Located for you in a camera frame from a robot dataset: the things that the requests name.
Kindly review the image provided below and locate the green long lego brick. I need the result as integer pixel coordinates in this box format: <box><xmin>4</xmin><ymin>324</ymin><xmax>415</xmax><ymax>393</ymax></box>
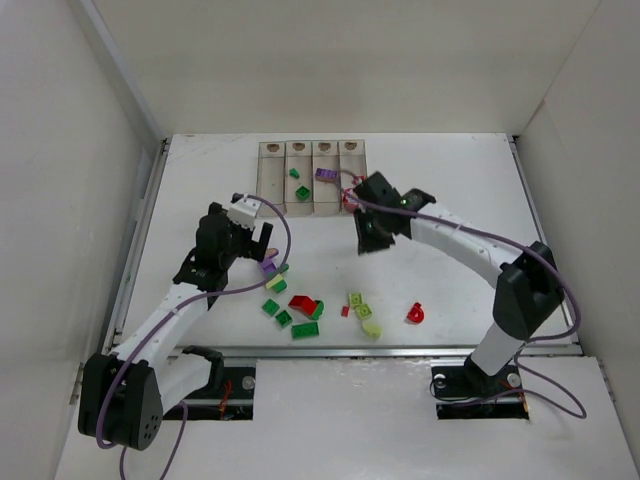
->
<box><xmin>291</xmin><ymin>322</ymin><xmax>320</xmax><ymax>340</ymax></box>

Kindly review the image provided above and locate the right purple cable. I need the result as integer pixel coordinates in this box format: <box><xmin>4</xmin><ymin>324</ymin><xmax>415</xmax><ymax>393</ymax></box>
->
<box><xmin>337</xmin><ymin>169</ymin><xmax>587</xmax><ymax>419</ymax></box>

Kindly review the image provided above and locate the yellow-green slope lego on green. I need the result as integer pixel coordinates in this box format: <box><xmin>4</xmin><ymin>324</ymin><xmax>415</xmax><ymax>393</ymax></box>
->
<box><xmin>265</xmin><ymin>275</ymin><xmax>287</xmax><ymax>293</ymax></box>

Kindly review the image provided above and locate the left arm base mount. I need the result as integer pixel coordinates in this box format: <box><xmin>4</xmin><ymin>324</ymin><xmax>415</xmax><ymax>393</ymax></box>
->
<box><xmin>184</xmin><ymin>365</ymin><xmax>256</xmax><ymax>421</ymax></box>

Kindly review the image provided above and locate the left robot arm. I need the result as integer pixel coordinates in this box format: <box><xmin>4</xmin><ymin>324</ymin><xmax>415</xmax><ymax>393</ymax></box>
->
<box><xmin>78</xmin><ymin>194</ymin><xmax>273</xmax><ymax>451</ymax></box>

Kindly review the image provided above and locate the green small square lego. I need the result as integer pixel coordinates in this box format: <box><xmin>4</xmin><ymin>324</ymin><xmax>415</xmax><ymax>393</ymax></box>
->
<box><xmin>295</xmin><ymin>185</ymin><xmax>312</xmax><ymax>202</ymax></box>

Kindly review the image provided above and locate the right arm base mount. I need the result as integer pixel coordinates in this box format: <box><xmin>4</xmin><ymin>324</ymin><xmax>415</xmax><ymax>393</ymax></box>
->
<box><xmin>429</xmin><ymin>365</ymin><xmax>529</xmax><ymax>420</ymax></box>

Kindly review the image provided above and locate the purple cable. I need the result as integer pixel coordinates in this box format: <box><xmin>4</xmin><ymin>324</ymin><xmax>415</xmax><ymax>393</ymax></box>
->
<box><xmin>337</xmin><ymin>169</ymin><xmax>587</xmax><ymax>419</ymax></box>
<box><xmin>95</xmin><ymin>195</ymin><xmax>292</xmax><ymax>480</ymax></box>

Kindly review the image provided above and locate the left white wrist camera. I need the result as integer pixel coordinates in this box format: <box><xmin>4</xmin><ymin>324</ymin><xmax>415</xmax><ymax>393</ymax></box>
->
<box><xmin>227</xmin><ymin>193</ymin><xmax>262</xmax><ymax>231</ymax></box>

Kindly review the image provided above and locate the lime square lego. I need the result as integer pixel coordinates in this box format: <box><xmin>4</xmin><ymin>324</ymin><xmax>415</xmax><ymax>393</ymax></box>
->
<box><xmin>348</xmin><ymin>292</ymin><xmax>363</xmax><ymax>308</ymax></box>
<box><xmin>354</xmin><ymin>304</ymin><xmax>373</xmax><ymax>321</ymax></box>

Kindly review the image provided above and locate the purple lego brick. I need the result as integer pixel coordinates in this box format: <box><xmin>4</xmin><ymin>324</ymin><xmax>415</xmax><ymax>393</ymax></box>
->
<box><xmin>315</xmin><ymin>168</ymin><xmax>339</xmax><ymax>183</ymax></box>

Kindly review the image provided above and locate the purple flower lego piece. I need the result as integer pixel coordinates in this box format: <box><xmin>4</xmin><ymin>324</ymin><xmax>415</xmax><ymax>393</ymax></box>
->
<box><xmin>259</xmin><ymin>248</ymin><xmax>279</xmax><ymax>278</ymax></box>

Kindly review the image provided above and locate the lime slope lego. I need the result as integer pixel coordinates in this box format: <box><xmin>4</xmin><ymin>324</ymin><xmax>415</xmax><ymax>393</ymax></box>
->
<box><xmin>361</xmin><ymin>321</ymin><xmax>382</xmax><ymax>340</ymax></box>

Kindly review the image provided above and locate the green square lego brick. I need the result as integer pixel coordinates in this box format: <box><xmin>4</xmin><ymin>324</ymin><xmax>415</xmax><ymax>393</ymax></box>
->
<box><xmin>262</xmin><ymin>299</ymin><xmax>280</xmax><ymax>317</ymax></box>

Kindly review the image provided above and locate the red arch lego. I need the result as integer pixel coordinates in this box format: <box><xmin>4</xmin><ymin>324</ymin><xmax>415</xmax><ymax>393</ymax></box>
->
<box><xmin>342</xmin><ymin>188</ymin><xmax>359</xmax><ymax>213</ymax></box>

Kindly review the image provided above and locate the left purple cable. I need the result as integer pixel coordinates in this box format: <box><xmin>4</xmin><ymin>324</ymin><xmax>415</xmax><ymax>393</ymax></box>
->
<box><xmin>95</xmin><ymin>195</ymin><xmax>292</xmax><ymax>480</ymax></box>

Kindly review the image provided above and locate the red large lego brick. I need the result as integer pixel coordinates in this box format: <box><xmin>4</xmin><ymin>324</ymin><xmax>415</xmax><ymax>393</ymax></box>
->
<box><xmin>288</xmin><ymin>295</ymin><xmax>318</xmax><ymax>317</ymax></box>

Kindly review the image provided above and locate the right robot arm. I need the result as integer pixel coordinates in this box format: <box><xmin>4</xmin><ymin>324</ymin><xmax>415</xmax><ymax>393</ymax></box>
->
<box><xmin>346</xmin><ymin>172</ymin><xmax>565</xmax><ymax>382</ymax></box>

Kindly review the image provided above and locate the clear bin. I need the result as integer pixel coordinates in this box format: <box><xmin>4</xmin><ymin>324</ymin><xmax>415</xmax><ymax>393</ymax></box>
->
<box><xmin>338</xmin><ymin>139</ymin><xmax>368</xmax><ymax>215</ymax></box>
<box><xmin>256</xmin><ymin>141</ymin><xmax>286</xmax><ymax>214</ymax></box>
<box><xmin>284</xmin><ymin>141</ymin><xmax>313</xmax><ymax>217</ymax></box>
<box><xmin>312</xmin><ymin>140</ymin><xmax>340</xmax><ymax>217</ymax></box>

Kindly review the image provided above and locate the red ring lego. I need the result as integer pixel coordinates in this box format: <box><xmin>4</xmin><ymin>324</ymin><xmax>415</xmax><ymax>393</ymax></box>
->
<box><xmin>406</xmin><ymin>302</ymin><xmax>425</xmax><ymax>324</ymax></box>

